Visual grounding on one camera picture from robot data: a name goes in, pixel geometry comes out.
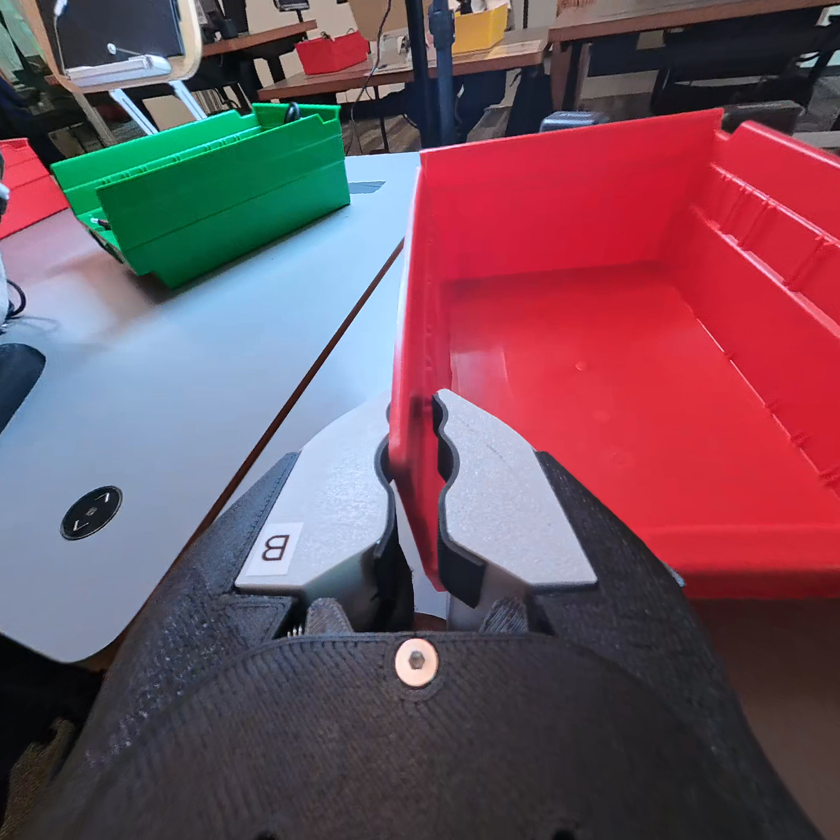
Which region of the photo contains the black round desk control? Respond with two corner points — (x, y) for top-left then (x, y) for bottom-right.
(60, 486), (123, 542)

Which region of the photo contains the dark board with wooden frame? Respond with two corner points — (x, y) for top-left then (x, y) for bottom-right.
(20, 0), (204, 135)

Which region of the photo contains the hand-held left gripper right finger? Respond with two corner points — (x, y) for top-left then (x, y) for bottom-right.
(432, 388), (599, 632)

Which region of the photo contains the green plastic bin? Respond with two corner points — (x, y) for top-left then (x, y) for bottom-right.
(51, 101), (352, 290)

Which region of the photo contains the small red plastic bin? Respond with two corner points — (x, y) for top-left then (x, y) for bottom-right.
(294, 31), (371, 76)

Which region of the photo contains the black tripod stand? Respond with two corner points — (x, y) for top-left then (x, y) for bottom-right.
(402, 0), (460, 151)

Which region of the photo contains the wooden table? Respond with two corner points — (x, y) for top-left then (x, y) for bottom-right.
(256, 26), (552, 106)
(548, 0), (840, 126)
(197, 18), (319, 86)

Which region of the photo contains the yellow plastic bin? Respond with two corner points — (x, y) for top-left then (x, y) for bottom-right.
(453, 3), (509, 55)

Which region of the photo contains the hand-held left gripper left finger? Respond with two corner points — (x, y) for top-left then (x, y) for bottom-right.
(234, 397), (416, 634)

